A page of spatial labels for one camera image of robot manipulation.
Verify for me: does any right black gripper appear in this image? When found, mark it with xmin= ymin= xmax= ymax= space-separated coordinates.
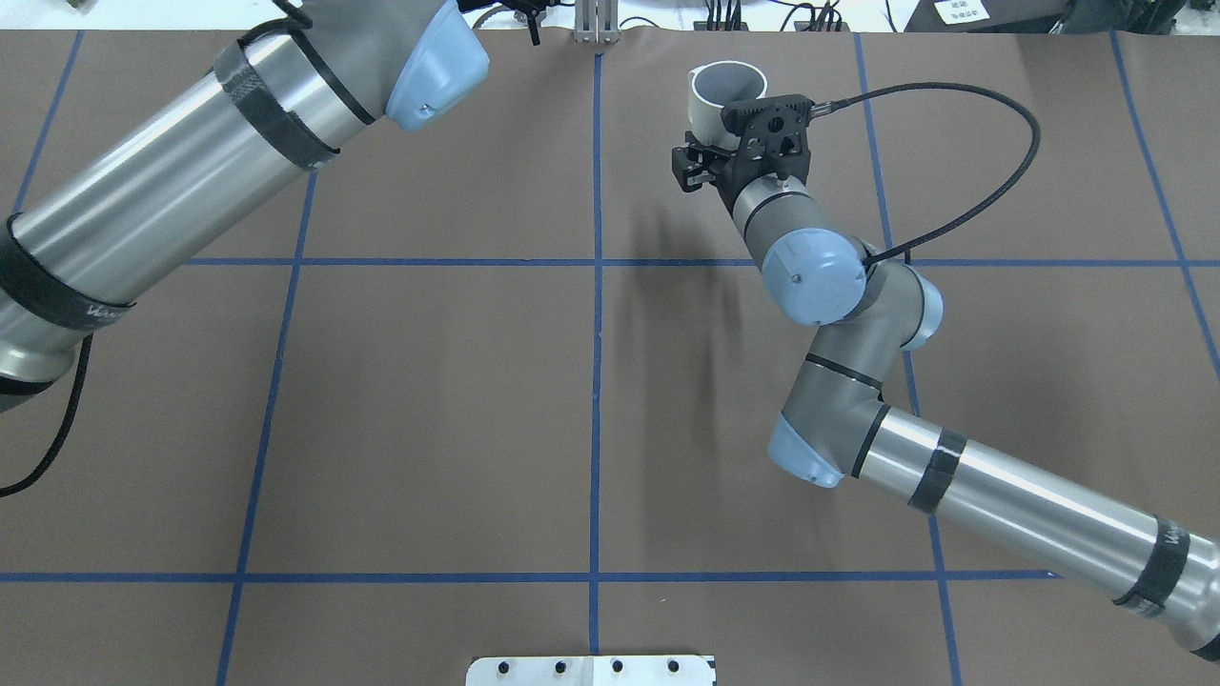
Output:
xmin=672 ymin=143 xmax=749 ymax=214

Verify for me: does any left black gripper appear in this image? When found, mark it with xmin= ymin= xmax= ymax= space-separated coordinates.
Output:
xmin=458 ymin=0 xmax=549 ymax=48

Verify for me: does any white ribbed plastic mug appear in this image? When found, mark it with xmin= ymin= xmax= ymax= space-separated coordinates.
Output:
xmin=687 ymin=60 xmax=769 ymax=151

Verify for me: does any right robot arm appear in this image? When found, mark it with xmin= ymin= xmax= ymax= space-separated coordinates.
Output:
xmin=728 ymin=172 xmax=1219 ymax=662

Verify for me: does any brown table mat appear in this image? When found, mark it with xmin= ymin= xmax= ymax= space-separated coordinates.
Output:
xmin=2 ymin=28 xmax=1218 ymax=685

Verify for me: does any aluminium frame post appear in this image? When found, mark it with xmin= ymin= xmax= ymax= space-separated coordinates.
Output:
xmin=572 ymin=0 xmax=621 ymax=45

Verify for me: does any right arm camera mount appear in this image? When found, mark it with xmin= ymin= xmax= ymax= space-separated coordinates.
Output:
xmin=721 ymin=94 xmax=815 ymax=183

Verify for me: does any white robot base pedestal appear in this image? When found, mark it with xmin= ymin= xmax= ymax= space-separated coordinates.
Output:
xmin=465 ymin=655 xmax=719 ymax=685

